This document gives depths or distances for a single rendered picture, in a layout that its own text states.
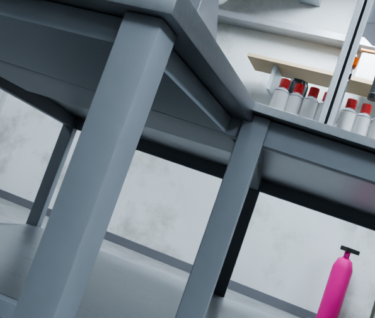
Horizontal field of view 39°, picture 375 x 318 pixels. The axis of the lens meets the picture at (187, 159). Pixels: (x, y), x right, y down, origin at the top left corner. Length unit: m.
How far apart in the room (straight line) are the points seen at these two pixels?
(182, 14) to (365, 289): 4.08
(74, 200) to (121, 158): 0.08
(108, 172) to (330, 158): 0.64
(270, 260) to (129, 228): 1.40
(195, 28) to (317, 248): 4.12
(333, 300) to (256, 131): 3.30
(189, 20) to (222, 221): 0.55
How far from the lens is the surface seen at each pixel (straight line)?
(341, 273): 4.41
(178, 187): 5.13
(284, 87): 1.86
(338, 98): 1.71
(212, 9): 1.20
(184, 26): 0.76
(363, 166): 1.23
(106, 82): 0.74
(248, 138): 1.21
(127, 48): 0.75
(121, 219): 5.30
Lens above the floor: 0.56
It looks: 5 degrees up
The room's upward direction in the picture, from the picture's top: 19 degrees clockwise
